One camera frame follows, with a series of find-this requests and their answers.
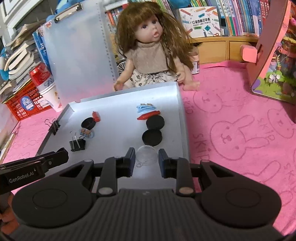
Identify clear plastic dome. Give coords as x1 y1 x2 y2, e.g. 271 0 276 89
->
135 145 158 168

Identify black round puck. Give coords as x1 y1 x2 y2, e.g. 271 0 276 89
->
146 115 165 130

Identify person's left hand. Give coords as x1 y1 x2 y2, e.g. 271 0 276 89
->
1 192 20 235

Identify black round lid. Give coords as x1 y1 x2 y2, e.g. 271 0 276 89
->
142 130 163 147

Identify large black binder clip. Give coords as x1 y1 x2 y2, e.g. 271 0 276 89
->
69 131 86 152

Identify black round cap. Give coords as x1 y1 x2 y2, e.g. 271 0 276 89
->
81 117 96 130

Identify small red cylinder piece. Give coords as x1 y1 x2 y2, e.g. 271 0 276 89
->
92 111 101 123

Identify white shallow cardboard box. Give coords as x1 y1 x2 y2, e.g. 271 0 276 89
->
38 82 190 175

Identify papers on table left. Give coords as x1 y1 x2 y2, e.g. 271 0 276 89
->
0 104 22 163

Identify red hair clip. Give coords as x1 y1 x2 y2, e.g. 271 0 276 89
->
137 110 161 121

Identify black binder clip on rim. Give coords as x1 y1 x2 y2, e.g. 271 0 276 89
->
44 118 60 136

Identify pink bunny tablecloth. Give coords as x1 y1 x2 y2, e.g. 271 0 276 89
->
0 60 296 236

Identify blue hair clip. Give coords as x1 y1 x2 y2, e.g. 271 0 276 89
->
137 103 156 113

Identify red plastic basket left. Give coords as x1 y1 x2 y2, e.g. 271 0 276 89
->
3 80 51 121

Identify white paper cup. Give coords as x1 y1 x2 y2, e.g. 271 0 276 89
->
40 82 63 112

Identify blue plush far left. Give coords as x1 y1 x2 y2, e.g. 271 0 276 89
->
0 48 9 81

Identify red soda can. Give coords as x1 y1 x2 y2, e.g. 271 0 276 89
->
29 62 54 91

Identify translucent clipboard folder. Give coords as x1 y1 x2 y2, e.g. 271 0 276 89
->
42 1 118 106

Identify brown-haired baby doll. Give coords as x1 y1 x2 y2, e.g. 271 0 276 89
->
113 1 199 91

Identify small jar behind doll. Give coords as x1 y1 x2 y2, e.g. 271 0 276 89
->
191 52 200 74

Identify stack of books left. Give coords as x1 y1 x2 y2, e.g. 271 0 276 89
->
1 21 41 101

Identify wooden drawer cabinet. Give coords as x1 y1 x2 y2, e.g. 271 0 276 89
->
191 36 258 64

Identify pink cardboard toy house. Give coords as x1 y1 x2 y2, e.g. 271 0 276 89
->
240 1 295 104

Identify white label printer box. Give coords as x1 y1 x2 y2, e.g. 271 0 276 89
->
178 6 221 39

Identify row of colourful books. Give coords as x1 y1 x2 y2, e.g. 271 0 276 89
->
32 0 271 68

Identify blue white plush large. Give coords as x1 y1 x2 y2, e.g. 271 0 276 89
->
169 0 191 9

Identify small round keychain charm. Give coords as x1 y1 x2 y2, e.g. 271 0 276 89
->
79 128 94 138

